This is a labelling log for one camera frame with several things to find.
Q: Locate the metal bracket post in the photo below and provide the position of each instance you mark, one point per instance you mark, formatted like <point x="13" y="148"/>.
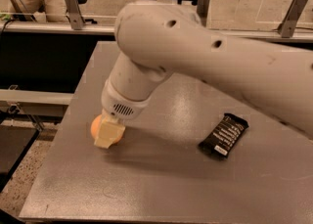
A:
<point x="287" y="26"/>
<point x="75" y="18"/>
<point x="202" y="10"/>

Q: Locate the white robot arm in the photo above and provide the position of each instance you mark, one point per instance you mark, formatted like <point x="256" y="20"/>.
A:
<point x="156" y="40"/>

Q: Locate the metal rail behind table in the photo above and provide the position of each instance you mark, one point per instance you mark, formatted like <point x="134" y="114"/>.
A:
<point x="95" y="29"/>

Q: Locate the middle metal bracket post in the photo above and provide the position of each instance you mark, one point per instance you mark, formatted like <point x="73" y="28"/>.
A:
<point x="202" y="10"/>

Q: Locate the black rxbar chocolate wrapper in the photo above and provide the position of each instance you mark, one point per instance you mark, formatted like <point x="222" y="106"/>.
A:
<point x="224" y="136"/>

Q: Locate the black side table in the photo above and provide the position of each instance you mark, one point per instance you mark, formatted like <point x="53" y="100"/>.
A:
<point x="14" y="144"/>

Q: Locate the right metal bracket post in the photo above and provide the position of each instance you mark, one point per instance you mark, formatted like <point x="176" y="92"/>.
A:
<point x="287" y="26"/>

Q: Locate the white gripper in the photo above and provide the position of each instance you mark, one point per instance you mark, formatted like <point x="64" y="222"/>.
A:
<point x="121" y="103"/>

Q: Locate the orange fruit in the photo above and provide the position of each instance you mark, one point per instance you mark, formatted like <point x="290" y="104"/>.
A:
<point x="98" y="129"/>

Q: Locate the left metal bracket post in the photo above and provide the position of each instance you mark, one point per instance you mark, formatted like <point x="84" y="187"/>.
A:
<point x="75" y="18"/>

